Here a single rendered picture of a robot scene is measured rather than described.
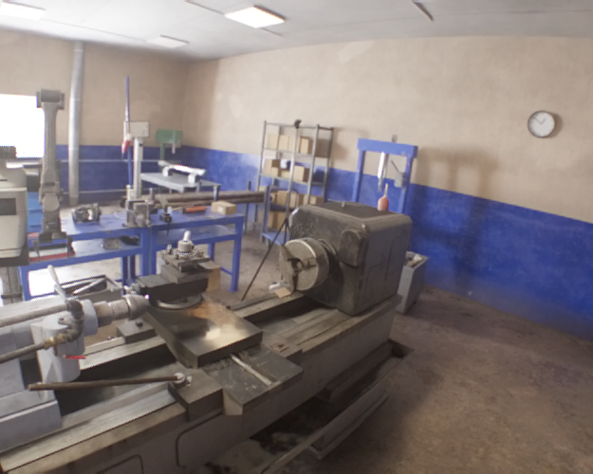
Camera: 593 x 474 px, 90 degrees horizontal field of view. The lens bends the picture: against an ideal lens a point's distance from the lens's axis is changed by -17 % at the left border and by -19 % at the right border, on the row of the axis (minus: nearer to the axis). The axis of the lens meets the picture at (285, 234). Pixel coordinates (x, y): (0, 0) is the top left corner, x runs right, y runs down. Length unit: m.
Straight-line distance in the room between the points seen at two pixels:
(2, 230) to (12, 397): 0.95
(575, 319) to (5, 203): 5.31
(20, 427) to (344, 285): 1.48
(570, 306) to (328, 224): 3.72
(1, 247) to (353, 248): 1.66
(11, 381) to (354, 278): 1.47
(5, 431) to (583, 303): 5.03
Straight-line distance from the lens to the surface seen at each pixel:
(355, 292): 1.83
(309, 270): 1.70
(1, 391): 1.14
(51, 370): 1.12
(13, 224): 1.88
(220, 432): 1.46
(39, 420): 1.17
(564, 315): 5.02
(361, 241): 1.71
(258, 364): 1.36
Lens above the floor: 1.67
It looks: 15 degrees down
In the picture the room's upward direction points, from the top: 7 degrees clockwise
